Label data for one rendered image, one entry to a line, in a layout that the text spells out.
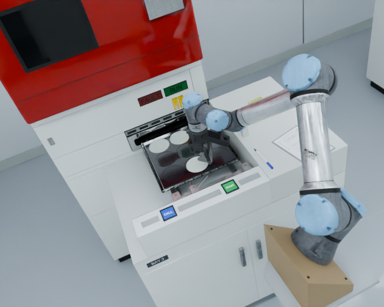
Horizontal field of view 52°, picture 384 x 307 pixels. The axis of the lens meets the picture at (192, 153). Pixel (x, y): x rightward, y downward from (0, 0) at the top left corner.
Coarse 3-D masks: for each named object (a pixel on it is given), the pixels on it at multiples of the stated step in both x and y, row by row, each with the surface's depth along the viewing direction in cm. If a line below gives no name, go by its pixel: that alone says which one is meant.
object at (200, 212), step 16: (240, 176) 155; (256, 176) 154; (208, 192) 152; (224, 192) 151; (240, 192) 149; (256, 192) 152; (160, 208) 151; (176, 208) 150; (192, 208) 148; (208, 208) 148; (224, 208) 151; (240, 208) 155; (256, 208) 158; (144, 224) 148; (160, 224) 146; (176, 224) 147; (192, 224) 150; (208, 224) 154; (144, 240) 145; (160, 240) 149; (176, 240) 152
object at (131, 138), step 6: (168, 120) 194; (174, 120) 194; (180, 120) 196; (156, 126) 193; (162, 126) 194; (138, 132) 192; (144, 132) 192; (150, 132) 194; (168, 132) 199; (132, 138) 192; (132, 144) 194; (138, 144) 196; (132, 150) 196
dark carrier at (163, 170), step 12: (144, 144) 191; (180, 144) 186; (216, 144) 181; (156, 156) 183; (168, 156) 181; (180, 156) 180; (192, 156) 178; (216, 156) 175; (228, 156) 174; (156, 168) 177; (168, 168) 176; (180, 168) 174; (168, 180) 170; (180, 180) 168
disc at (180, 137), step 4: (176, 132) 193; (180, 132) 192; (184, 132) 192; (172, 136) 191; (176, 136) 191; (180, 136) 190; (184, 136) 189; (188, 136) 189; (172, 140) 189; (176, 140) 189; (180, 140) 188; (184, 140) 187
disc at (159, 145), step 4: (156, 140) 192; (160, 140) 191; (164, 140) 190; (152, 144) 190; (156, 144) 189; (160, 144) 189; (164, 144) 188; (168, 144) 187; (152, 148) 188; (156, 148) 187; (160, 148) 187; (164, 148) 186; (156, 152) 185
